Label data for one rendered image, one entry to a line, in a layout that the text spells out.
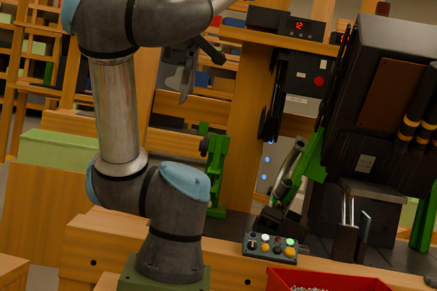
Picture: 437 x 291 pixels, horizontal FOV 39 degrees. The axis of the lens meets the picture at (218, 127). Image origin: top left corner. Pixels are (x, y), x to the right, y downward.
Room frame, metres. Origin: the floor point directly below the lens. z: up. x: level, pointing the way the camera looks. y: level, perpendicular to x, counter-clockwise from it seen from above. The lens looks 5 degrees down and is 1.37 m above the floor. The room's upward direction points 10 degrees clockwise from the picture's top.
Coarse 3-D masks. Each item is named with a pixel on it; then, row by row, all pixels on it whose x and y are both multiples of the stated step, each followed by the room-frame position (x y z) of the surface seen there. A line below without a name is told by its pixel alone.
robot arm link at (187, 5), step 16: (144, 0) 1.04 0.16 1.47; (160, 0) 1.05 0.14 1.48; (176, 0) 1.06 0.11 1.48; (192, 0) 1.08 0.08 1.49; (208, 0) 1.13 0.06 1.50; (224, 0) 1.24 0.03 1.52; (144, 16) 1.04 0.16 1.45; (160, 16) 1.04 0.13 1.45; (176, 16) 1.06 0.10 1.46; (192, 16) 1.08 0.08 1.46; (208, 16) 1.12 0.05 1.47; (144, 32) 1.05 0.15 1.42; (160, 32) 1.05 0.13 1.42; (176, 32) 1.07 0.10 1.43; (192, 32) 1.10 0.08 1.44
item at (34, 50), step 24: (0, 0) 10.75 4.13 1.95; (48, 0) 10.96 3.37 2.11; (0, 24) 10.76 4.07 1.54; (48, 24) 11.24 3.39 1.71; (0, 48) 10.81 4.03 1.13; (24, 48) 10.88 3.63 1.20; (48, 48) 11.09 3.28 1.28; (0, 72) 10.93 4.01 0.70; (24, 72) 10.84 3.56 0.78; (0, 96) 11.06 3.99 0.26
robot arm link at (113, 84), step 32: (64, 0) 1.08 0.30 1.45; (96, 0) 1.06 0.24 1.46; (128, 0) 1.05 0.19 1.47; (96, 32) 1.08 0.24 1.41; (128, 32) 1.06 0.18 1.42; (96, 64) 1.13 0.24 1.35; (128, 64) 1.15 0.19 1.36; (96, 96) 1.18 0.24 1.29; (128, 96) 1.18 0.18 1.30; (96, 128) 1.24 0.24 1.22; (128, 128) 1.22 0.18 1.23; (96, 160) 1.28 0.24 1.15; (128, 160) 1.26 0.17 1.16; (96, 192) 1.29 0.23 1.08; (128, 192) 1.27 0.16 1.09
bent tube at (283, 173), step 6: (300, 138) 1.95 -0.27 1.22; (294, 144) 1.93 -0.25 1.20; (300, 144) 1.96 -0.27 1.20; (306, 144) 1.94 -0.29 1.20; (294, 150) 1.95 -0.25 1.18; (300, 150) 1.92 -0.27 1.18; (288, 156) 1.98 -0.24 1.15; (294, 156) 1.97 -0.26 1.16; (288, 162) 1.99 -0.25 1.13; (282, 168) 2.00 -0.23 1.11; (288, 168) 2.00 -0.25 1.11; (282, 174) 1.99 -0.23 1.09; (276, 180) 1.99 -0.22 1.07; (276, 186) 1.96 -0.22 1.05; (270, 198) 1.93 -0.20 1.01; (270, 204) 1.90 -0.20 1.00; (276, 204) 1.91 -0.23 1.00
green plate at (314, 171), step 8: (320, 128) 1.86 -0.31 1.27; (312, 136) 1.92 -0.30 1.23; (320, 136) 1.85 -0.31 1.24; (312, 144) 1.86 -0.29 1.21; (320, 144) 1.86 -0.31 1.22; (312, 152) 1.85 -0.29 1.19; (320, 152) 1.86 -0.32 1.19; (304, 160) 1.86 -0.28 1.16; (312, 160) 1.86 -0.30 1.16; (296, 168) 1.93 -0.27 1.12; (304, 168) 1.85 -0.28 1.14; (312, 168) 1.86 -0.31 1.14; (320, 168) 1.86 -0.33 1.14; (312, 176) 1.86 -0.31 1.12; (320, 176) 1.86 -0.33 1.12
